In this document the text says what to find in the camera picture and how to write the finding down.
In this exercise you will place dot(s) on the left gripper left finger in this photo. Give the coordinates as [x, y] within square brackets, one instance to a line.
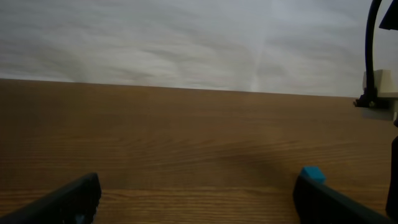
[68, 202]

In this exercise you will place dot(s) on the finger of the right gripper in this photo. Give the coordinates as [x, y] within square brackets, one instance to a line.
[393, 180]

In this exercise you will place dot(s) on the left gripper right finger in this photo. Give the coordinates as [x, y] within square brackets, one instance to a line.
[323, 205]

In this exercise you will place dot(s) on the blue cube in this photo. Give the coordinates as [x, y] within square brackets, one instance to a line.
[312, 173]

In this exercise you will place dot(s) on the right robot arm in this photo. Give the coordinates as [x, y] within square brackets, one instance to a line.
[391, 15]

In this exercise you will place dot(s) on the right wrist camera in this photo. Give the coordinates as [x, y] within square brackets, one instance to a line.
[385, 84]

